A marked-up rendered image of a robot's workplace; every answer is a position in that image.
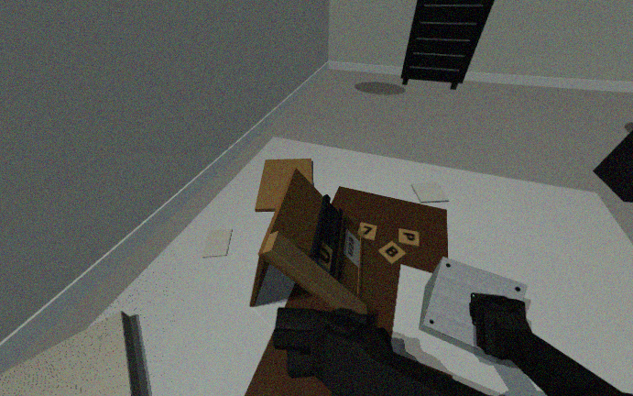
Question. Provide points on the tan letter tile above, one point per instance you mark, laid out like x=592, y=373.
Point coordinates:
x=367, y=231
x=408, y=237
x=326, y=255
x=391, y=252

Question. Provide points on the white paper ticket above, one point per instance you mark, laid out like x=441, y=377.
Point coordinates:
x=352, y=247

